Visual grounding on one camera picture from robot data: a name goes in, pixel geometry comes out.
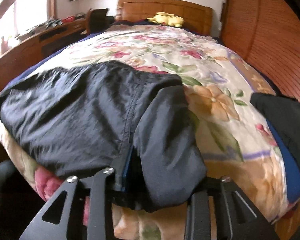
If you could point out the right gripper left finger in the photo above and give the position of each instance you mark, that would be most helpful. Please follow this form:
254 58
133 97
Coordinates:
78 208

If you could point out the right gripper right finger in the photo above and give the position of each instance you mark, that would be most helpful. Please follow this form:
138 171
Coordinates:
235 214

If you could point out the dark navy jacket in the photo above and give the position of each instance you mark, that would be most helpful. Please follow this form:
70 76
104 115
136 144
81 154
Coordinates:
80 120

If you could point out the folded black garment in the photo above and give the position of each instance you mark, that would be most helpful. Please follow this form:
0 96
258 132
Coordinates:
284 115

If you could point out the wooden desk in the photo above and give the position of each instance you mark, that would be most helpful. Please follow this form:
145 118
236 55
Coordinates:
38 47

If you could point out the wooden louvered wardrobe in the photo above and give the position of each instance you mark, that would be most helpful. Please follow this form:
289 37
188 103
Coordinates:
266 34

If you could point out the red basket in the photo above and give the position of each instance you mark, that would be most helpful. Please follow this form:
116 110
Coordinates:
69 19

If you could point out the wooden headboard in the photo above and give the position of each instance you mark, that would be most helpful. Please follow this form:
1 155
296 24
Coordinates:
197 18

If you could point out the wooden chair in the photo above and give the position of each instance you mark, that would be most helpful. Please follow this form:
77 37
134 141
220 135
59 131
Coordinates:
97 20

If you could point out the yellow plush toy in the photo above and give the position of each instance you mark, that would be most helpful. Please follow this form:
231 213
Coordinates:
167 19

